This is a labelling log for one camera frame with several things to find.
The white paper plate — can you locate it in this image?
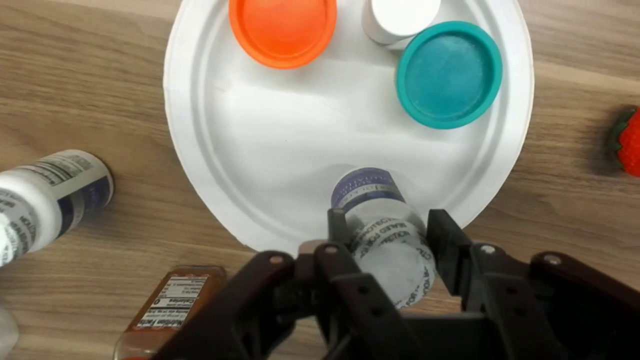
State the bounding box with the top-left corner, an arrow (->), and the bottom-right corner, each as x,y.
163,0 -> 534,251

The white pill bottle purple label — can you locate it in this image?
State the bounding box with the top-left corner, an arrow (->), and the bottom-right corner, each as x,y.
330,168 -> 436,307

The small white bottle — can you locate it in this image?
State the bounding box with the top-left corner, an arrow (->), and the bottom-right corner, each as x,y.
361,0 -> 442,47

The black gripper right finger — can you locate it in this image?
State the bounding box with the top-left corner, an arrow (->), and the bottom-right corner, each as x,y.
426,209 -> 565,360

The red strawberry plushy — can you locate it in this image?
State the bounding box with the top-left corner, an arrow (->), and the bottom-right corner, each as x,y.
605,105 -> 640,176

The teal lid small jar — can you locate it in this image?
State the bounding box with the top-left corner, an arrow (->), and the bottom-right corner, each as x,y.
394,19 -> 504,130

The red cap spice bottle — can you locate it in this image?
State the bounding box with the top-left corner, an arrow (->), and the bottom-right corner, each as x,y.
111,264 -> 226,360

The orange lid yellow jar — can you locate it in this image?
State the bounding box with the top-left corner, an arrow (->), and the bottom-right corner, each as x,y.
228,0 -> 337,70

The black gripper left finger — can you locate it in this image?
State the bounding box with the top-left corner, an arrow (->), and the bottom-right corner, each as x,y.
300,208 -> 423,360

